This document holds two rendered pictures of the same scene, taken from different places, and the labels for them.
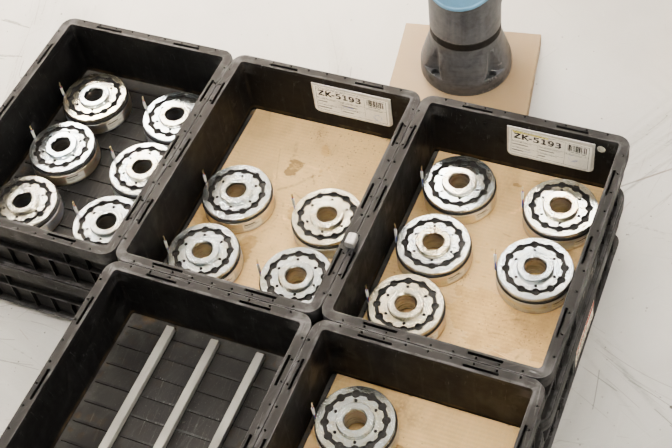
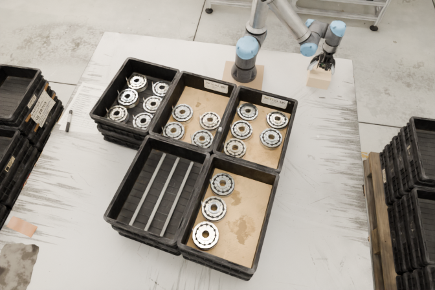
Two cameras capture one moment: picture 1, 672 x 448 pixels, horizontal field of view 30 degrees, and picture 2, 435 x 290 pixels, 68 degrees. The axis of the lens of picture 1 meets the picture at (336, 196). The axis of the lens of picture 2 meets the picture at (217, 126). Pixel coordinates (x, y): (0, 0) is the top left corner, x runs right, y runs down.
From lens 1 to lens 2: 0.32 m
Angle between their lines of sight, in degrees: 10
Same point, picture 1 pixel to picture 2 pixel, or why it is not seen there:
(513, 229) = (263, 125)
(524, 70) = (260, 76)
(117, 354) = (148, 161)
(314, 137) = (203, 95)
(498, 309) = (260, 149)
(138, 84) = (149, 77)
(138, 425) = (156, 184)
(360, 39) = (211, 64)
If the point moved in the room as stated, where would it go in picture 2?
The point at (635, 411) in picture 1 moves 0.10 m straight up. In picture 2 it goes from (296, 176) to (300, 167)
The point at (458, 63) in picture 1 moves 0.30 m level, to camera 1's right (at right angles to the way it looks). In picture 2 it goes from (243, 74) to (294, 66)
